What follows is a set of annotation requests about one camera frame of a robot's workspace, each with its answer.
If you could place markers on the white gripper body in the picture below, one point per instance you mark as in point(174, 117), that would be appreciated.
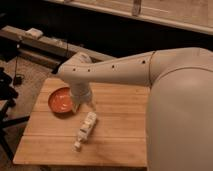
point(81, 92)

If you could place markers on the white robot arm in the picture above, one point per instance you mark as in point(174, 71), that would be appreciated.
point(179, 115)

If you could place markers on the black tripod stand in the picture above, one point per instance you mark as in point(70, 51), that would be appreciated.
point(8, 94)

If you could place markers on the orange ceramic bowl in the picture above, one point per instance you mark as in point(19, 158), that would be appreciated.
point(60, 101)

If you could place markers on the white plastic bottle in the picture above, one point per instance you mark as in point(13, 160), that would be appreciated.
point(85, 130)

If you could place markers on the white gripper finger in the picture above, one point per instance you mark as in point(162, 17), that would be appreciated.
point(91, 104)
point(76, 106)

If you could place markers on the white box on ledge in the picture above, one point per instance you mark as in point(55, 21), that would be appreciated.
point(34, 32)

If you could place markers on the black power adapter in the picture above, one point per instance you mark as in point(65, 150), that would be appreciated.
point(17, 80)

